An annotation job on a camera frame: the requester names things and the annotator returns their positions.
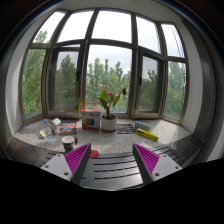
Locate potted plant in white pot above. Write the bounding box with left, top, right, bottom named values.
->
left=99, top=88, right=126, bottom=133

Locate white wrapped package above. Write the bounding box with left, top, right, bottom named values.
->
left=38, top=117, right=62, bottom=139

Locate bay window frame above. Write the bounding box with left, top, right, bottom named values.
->
left=19, top=7, right=187, bottom=123

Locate red and white box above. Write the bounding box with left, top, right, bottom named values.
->
left=81, top=110, right=101, bottom=130

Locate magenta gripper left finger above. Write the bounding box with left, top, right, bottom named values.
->
left=65, top=143, right=91, bottom=185

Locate white mug with dark print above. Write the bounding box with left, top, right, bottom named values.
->
left=62, top=136, right=78, bottom=152

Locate yellow long box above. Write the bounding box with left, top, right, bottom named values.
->
left=136, top=128, right=159, bottom=142

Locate colourful flat book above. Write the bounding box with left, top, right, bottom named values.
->
left=59, top=123, right=76, bottom=135

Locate light blue small box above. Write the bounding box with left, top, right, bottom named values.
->
left=135, top=121, right=151, bottom=132

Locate dark slatted bench top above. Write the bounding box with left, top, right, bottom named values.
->
left=4, top=133, right=205, bottom=192

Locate clear plastic water bottle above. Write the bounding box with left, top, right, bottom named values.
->
left=43, top=119, right=53, bottom=144

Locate red round coaster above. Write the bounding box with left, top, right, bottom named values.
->
left=90, top=150, right=99, bottom=158

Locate black perforated tray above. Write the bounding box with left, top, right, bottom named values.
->
left=116, top=124, right=135, bottom=134

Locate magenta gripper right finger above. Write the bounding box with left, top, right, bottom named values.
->
left=132, top=144, right=160, bottom=184

